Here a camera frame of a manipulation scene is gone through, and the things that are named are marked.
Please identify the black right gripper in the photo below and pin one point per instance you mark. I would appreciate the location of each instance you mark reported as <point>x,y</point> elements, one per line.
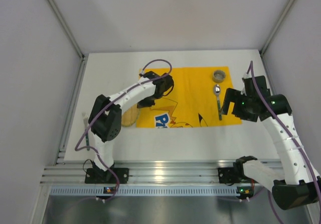
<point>232,98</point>

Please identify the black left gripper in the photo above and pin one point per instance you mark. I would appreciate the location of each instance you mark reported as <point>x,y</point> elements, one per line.
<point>146,102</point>

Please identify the spoon with green handle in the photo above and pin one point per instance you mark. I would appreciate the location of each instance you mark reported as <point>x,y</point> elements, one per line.
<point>217,91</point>

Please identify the yellow cartoon placemat cloth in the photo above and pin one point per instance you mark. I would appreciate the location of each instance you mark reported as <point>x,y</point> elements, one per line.
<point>191,103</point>

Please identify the round woven bamboo plate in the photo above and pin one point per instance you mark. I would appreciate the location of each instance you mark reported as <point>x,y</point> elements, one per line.
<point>130,117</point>

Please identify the fork with green handle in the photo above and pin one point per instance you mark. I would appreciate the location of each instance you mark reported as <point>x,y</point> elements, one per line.
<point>85,121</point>

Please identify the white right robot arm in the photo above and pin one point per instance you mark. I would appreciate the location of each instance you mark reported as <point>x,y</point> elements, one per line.
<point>300,183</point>

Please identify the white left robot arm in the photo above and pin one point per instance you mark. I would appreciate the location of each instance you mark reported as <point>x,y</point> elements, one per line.
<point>106,115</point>

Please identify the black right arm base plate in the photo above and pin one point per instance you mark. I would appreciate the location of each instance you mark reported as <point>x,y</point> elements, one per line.
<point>229,176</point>

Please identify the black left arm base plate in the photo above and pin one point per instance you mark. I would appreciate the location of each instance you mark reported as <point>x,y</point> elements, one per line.
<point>98,176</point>

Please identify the aluminium mounting rail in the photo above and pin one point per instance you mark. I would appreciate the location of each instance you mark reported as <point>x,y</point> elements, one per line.
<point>147,163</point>

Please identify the perforated grey cable duct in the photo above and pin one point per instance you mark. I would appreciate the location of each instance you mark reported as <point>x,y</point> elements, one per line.
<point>130,190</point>

